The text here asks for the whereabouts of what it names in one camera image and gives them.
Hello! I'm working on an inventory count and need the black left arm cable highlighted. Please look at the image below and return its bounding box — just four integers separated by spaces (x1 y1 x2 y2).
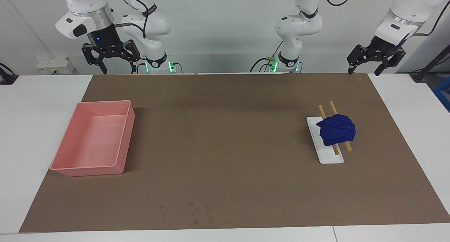
322 0 450 37

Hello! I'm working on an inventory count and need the dark blue towel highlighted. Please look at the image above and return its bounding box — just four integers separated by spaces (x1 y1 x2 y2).
316 114 356 146

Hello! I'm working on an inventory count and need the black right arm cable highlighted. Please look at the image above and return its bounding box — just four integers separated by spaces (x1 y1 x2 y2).
112 0 157 39

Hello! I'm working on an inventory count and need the pink plastic bin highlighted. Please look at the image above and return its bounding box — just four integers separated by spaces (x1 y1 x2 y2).
50 100 136 177

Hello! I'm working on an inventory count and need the black stand leg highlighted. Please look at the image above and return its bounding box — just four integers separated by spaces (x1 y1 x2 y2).
411 45 450 82

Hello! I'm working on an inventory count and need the blue crate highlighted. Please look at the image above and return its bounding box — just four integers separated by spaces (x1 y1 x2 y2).
432 76 450 113

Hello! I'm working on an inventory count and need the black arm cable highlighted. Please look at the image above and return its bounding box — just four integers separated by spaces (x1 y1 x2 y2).
322 0 450 37
112 0 157 39

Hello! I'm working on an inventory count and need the white towel rack base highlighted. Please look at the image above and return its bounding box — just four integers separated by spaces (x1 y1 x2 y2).
307 116 344 164

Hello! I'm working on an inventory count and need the brown paper table mat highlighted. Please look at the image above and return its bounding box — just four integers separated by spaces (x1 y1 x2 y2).
19 72 450 233

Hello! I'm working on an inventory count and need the wooden rack rod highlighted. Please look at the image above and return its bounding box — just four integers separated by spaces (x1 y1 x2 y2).
329 101 353 152
319 105 340 155

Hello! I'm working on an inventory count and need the black base cable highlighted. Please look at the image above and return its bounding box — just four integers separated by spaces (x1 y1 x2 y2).
250 42 283 72
132 57 146 74

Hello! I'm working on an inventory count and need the white power strip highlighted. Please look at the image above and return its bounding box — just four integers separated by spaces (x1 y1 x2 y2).
36 57 75 75

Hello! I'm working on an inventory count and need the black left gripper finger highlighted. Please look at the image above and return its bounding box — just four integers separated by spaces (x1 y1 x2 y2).
347 44 369 75
374 48 406 76

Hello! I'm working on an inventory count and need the black left base cable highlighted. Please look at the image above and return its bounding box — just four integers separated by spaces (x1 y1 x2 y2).
250 42 283 72

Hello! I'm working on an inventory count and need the black right base cable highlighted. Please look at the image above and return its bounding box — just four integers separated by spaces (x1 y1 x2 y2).
132 57 146 74

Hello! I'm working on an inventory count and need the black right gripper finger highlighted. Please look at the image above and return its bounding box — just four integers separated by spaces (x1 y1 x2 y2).
123 40 141 74
82 42 108 75

